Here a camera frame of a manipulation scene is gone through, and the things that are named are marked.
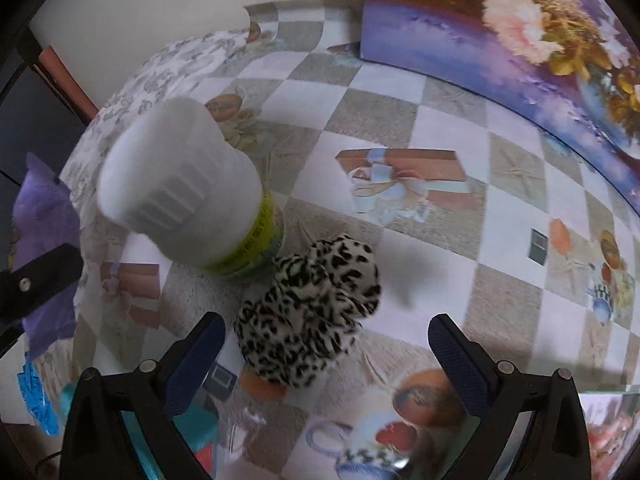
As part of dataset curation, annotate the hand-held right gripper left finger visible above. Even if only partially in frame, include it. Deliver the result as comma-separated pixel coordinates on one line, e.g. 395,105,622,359
60,311,227,480

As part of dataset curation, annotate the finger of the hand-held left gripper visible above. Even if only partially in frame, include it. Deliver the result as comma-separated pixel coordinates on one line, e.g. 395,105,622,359
0,244,83,333

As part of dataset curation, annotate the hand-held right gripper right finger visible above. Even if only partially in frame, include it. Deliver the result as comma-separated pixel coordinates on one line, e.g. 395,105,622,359
428,313,593,480

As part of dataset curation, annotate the purple cloth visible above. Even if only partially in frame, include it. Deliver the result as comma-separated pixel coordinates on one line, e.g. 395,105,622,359
11,152,81,361

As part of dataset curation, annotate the leopard print scrunchie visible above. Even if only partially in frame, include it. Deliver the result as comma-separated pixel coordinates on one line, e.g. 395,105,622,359
234,234,383,391

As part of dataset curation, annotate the pink floral cloth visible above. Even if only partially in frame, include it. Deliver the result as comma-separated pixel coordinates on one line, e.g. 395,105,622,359
587,412,633,466

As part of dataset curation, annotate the teal plastic basket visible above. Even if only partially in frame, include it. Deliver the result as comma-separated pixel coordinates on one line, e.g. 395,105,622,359
17,360,221,480

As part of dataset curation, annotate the dark wooden furniture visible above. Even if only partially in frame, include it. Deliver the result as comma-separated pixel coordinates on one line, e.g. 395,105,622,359
0,25,98,191

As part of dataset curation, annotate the white jar with green label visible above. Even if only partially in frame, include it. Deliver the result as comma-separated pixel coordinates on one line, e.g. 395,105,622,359
97,97,287,281

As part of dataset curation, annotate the checkered printed tablecloth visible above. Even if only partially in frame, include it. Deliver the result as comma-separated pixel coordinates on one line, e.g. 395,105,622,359
20,2,640,480

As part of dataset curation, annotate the grey floral bedsheet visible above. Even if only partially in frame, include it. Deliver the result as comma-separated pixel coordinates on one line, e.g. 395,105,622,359
60,30,251,186

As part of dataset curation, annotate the flower painting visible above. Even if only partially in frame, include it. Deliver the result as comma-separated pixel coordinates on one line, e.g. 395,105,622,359
359,0,640,201

